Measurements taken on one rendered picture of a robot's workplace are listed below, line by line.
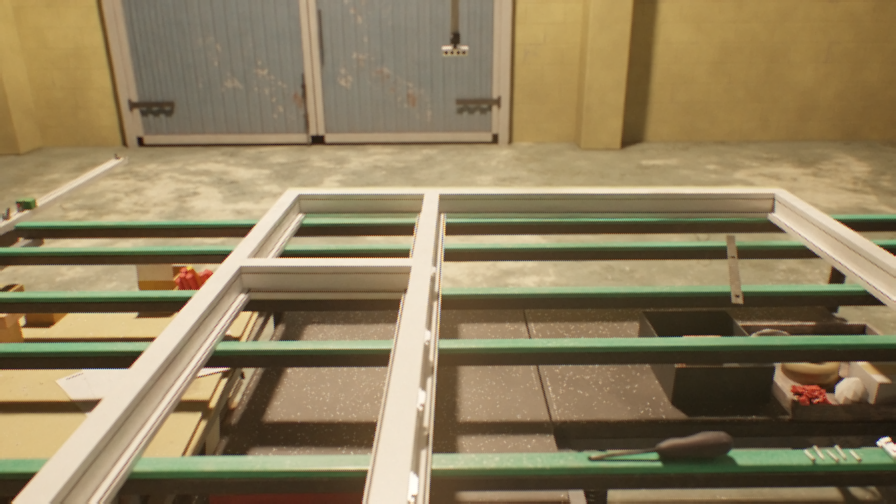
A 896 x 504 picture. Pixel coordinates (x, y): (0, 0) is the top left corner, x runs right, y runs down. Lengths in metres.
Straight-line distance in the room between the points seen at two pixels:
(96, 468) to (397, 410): 0.40
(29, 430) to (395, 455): 0.98
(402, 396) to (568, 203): 1.14
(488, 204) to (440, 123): 5.13
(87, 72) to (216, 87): 1.35
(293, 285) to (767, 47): 6.78
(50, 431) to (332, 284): 0.66
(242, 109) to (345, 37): 1.32
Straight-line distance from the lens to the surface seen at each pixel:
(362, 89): 7.09
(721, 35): 7.60
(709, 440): 1.03
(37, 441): 1.63
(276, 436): 1.54
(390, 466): 0.87
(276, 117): 7.29
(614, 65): 6.88
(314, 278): 1.48
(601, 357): 1.30
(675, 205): 2.07
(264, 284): 1.51
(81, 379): 1.81
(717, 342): 1.36
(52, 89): 8.18
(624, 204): 2.03
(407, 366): 1.06
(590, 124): 6.91
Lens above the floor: 1.48
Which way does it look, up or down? 21 degrees down
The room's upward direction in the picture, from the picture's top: straight up
